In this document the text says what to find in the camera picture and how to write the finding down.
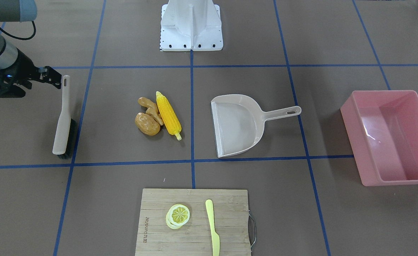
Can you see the bamboo cutting board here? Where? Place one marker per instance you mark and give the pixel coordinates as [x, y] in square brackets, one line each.
[231, 217]

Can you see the beige hand brush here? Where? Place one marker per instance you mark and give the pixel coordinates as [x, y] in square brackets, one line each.
[66, 130]

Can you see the brown toy potato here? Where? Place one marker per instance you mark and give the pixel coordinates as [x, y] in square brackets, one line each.
[146, 124]

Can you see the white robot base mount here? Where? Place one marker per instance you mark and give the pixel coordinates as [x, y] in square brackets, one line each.
[190, 25]

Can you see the yellow plastic knife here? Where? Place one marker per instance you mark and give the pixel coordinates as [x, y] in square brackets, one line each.
[215, 239]

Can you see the beige plastic dustpan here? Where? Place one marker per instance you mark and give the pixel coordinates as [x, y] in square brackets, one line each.
[239, 122]

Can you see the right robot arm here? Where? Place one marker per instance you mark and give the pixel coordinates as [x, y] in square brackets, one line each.
[15, 11]

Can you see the pink plastic bin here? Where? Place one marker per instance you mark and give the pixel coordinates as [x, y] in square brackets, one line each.
[382, 127]

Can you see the yellow toy corn cob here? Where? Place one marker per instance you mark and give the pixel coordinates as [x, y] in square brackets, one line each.
[172, 123]

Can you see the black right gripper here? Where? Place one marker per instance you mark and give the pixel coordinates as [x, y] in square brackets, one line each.
[24, 67]

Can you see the tan toy ginger root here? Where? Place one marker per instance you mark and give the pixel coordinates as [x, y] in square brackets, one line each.
[151, 109]

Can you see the yellow toy lemon slice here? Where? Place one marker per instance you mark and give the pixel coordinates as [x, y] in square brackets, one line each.
[177, 216]

